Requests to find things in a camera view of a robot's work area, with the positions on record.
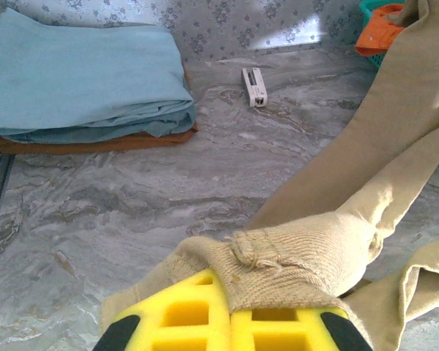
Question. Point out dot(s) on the small white plastic device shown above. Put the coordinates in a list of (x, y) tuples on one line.
[(254, 86)]

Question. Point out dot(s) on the beige trousers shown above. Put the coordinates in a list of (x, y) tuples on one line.
[(388, 164)]

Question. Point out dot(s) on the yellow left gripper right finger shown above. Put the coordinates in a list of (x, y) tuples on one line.
[(307, 329)]

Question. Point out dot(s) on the teal plastic basket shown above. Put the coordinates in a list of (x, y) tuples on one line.
[(367, 9)]

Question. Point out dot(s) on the brown folded trousers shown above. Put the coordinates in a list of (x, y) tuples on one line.
[(95, 145)]

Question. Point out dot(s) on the orange trousers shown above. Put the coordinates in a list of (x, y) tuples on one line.
[(378, 34)]

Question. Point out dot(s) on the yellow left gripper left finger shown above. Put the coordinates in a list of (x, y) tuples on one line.
[(190, 292)]

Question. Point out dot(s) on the light blue folded trousers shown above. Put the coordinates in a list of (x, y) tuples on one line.
[(77, 73)]

